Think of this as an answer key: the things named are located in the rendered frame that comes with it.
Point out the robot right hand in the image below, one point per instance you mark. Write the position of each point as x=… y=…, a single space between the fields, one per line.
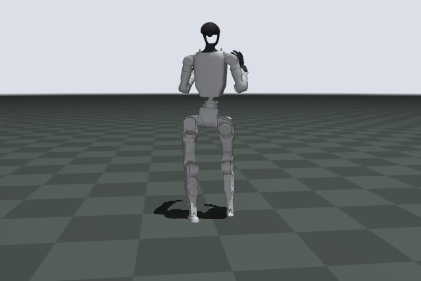
x=241 y=62

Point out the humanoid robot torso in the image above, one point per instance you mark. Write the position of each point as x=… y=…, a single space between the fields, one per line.
x=210 y=71

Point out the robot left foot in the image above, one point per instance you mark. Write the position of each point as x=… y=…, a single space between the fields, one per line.
x=193 y=219

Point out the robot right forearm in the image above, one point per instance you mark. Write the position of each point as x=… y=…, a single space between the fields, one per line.
x=245 y=82

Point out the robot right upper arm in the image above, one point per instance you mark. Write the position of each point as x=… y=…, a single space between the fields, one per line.
x=235 y=69

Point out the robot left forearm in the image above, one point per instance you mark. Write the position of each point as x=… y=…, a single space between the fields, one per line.
x=191 y=80

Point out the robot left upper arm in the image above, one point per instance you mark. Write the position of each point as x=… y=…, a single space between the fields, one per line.
x=186 y=74

